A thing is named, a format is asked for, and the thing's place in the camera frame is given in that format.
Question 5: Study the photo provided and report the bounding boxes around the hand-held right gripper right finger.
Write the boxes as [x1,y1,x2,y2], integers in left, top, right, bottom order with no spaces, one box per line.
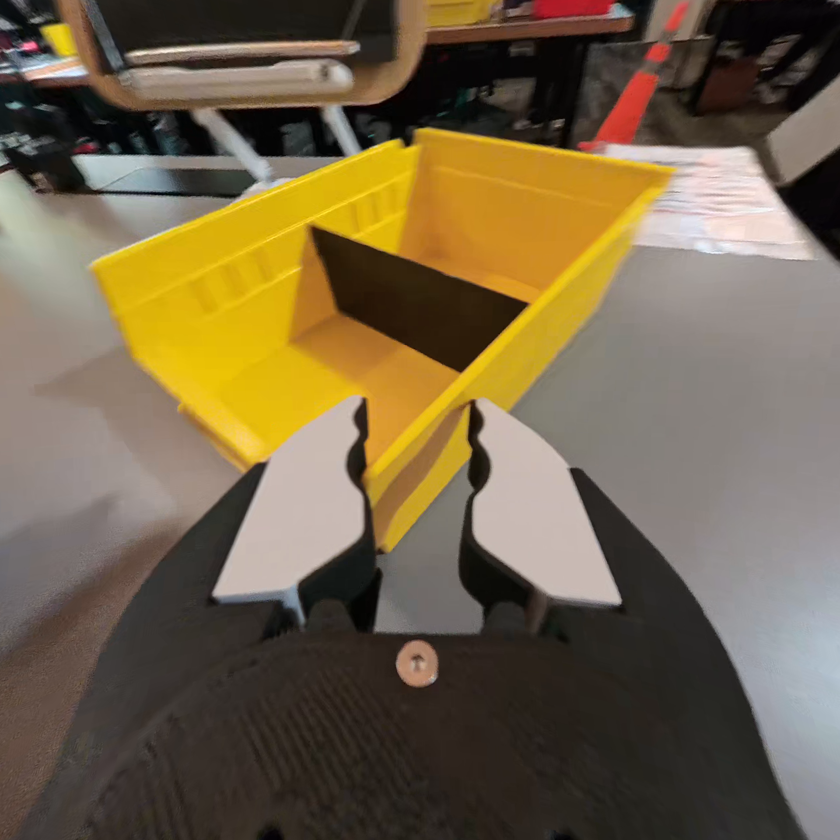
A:
[458,397,624,634]

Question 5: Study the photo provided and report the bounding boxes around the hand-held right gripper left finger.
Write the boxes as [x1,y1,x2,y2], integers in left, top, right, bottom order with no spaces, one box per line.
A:
[210,394,383,632]

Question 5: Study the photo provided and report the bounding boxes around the yellow plastic bin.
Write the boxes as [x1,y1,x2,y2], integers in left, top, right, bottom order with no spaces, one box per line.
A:
[91,128,677,553]

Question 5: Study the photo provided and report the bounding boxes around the black bin divider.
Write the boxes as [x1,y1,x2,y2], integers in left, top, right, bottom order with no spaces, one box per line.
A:
[310,226,529,371]

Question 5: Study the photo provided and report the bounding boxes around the white printed sheet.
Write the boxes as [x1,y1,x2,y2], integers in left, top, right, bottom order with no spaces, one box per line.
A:
[604,144,818,262]

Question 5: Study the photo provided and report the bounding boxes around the orange traffic cone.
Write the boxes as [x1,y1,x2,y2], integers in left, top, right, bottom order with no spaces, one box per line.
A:
[581,0,693,153]

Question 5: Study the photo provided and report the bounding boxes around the silver metal bar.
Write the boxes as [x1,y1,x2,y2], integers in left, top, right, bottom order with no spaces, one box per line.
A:
[125,39,362,67]
[118,59,355,101]

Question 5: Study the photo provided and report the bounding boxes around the wooden workbench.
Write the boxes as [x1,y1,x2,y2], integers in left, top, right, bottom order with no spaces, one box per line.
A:
[420,13,637,151]

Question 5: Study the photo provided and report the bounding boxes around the red box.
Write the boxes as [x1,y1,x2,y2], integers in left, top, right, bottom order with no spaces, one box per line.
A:
[532,0,616,19]

